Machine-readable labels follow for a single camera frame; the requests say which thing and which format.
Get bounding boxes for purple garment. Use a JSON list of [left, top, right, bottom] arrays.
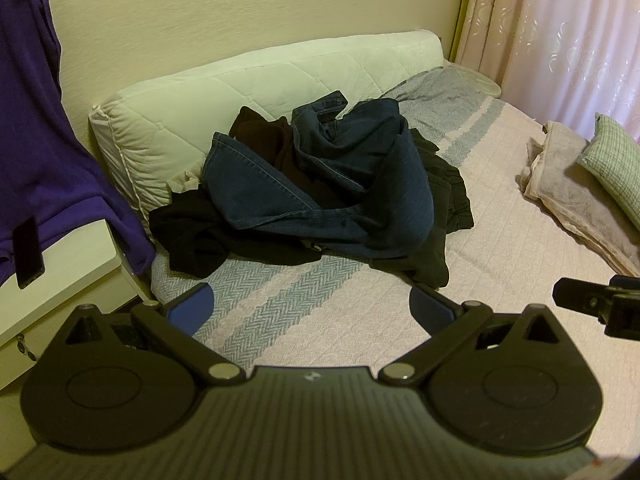
[[0, 0, 157, 282]]

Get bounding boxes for blue denim jeans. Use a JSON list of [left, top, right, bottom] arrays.
[[202, 91, 436, 260]]

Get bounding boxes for small beige cloth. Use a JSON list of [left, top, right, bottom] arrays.
[[166, 169, 207, 197]]

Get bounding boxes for beige folded blanket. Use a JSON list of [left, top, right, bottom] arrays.
[[520, 121, 640, 279]]

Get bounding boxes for translucent round object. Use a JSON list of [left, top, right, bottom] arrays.
[[457, 64, 503, 99]]

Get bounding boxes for white quilted pillow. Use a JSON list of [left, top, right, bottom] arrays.
[[89, 30, 444, 221]]

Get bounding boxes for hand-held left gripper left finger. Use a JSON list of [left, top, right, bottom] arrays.
[[64, 282, 247, 387]]

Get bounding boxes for black garment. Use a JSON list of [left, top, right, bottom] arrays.
[[149, 187, 326, 279]]

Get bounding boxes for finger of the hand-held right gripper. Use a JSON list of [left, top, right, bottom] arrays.
[[552, 274, 640, 339]]

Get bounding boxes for white nightstand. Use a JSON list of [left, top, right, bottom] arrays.
[[0, 219, 154, 392]]

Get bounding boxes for green checked pillow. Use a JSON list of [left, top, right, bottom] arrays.
[[575, 114, 640, 234]]

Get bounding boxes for pink patterned curtain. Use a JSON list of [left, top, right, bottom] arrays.
[[451, 0, 640, 127]]

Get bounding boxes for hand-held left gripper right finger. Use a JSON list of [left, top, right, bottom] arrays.
[[377, 283, 562, 387]]

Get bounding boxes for dark brown garment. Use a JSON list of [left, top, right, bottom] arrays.
[[229, 106, 331, 201]]

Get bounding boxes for black pants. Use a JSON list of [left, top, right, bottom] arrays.
[[367, 127, 475, 290]]

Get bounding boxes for black smartphone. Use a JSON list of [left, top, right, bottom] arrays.
[[12, 216, 46, 290]]

